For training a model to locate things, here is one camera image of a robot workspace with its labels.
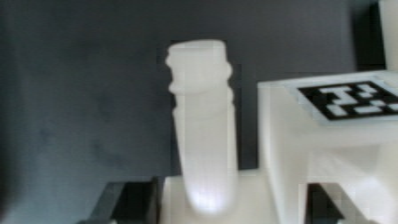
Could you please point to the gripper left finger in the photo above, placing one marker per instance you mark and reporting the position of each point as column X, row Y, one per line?
column 129, row 203

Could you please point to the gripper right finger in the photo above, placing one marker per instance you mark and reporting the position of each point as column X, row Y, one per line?
column 330, row 206

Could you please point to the white chair seat part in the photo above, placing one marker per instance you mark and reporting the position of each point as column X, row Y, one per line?
column 220, row 194

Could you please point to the white chair leg block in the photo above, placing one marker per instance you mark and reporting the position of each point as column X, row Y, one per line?
column 330, row 127

